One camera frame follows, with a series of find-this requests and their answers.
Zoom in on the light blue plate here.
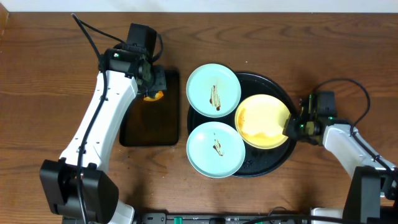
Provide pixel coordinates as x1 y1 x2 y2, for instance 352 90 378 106
186 121 246 179
186 63 241 118

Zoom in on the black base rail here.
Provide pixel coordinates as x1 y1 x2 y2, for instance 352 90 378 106
61 212 315 224

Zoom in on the green and yellow sponge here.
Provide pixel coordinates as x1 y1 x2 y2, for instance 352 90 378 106
144 90 164 101

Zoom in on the yellow plate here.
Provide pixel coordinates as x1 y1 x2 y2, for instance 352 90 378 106
234 94 290 149

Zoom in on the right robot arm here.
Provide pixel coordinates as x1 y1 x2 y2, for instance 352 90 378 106
282 111 397 223

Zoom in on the black rectangular tray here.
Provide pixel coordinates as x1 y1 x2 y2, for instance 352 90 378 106
119 70 180 147

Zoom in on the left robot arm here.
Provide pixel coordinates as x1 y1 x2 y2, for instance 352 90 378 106
39 49 165 223

